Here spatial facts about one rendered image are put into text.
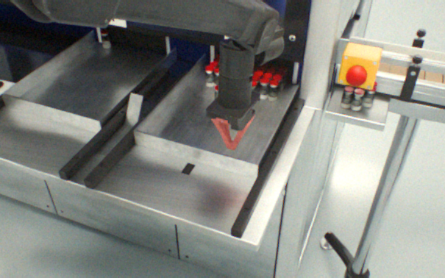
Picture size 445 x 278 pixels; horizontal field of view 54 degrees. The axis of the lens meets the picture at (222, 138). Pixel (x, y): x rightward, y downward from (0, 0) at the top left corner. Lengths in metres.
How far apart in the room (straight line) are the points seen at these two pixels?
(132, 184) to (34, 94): 0.40
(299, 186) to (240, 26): 0.64
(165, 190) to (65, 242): 1.17
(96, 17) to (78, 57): 0.86
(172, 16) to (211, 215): 0.38
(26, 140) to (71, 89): 0.19
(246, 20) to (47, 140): 0.52
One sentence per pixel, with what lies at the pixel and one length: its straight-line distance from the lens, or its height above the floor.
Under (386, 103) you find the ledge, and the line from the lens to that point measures 1.07.
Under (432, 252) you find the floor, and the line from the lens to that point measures 1.97.
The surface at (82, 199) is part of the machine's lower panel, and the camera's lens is 1.71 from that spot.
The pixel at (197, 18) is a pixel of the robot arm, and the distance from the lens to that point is 0.53.
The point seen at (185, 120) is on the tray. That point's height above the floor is 0.88.
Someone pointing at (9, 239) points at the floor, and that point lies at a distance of 2.02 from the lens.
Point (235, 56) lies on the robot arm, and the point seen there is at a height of 1.12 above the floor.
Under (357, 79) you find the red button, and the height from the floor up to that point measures 1.00.
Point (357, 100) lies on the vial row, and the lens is 1.00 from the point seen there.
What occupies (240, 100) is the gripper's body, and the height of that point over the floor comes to 1.04.
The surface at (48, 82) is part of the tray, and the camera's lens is 1.15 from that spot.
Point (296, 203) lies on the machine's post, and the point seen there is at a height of 0.56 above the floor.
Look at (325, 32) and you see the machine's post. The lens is 0.91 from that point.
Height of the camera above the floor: 1.45
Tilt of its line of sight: 40 degrees down
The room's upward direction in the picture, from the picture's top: straight up
